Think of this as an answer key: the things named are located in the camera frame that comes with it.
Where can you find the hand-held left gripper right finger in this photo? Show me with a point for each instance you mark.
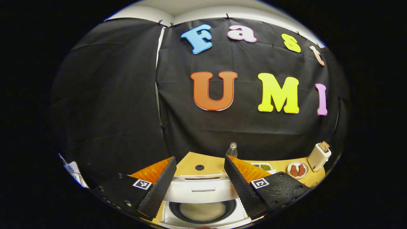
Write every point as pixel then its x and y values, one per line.
pixel 241 187

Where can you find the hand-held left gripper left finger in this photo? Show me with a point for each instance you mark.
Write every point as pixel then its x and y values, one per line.
pixel 157 190

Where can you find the white rice cooker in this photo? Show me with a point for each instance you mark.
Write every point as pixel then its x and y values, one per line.
pixel 200 194

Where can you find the white rice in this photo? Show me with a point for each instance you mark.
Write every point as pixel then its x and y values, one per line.
pixel 203 210

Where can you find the white divided grain tray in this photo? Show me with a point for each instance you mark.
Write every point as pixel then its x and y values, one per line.
pixel 262 166

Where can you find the clear plastic water bottle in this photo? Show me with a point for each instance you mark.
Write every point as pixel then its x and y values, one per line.
pixel 232 151

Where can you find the black table grommet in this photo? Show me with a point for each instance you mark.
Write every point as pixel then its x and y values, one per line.
pixel 199 167

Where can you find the round white plate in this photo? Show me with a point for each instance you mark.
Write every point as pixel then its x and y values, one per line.
pixel 290 175

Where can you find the brown meat piece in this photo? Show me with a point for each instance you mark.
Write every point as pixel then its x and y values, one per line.
pixel 301 169
pixel 294 170

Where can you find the white toaster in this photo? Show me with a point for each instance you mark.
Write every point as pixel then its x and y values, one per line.
pixel 318 159

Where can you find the white side desk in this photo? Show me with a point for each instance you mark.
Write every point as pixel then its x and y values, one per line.
pixel 74 171

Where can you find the toasted bread slice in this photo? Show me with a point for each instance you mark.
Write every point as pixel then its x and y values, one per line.
pixel 327 145
pixel 323 147

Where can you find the black backdrop cloth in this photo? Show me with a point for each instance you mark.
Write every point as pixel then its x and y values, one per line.
pixel 111 95

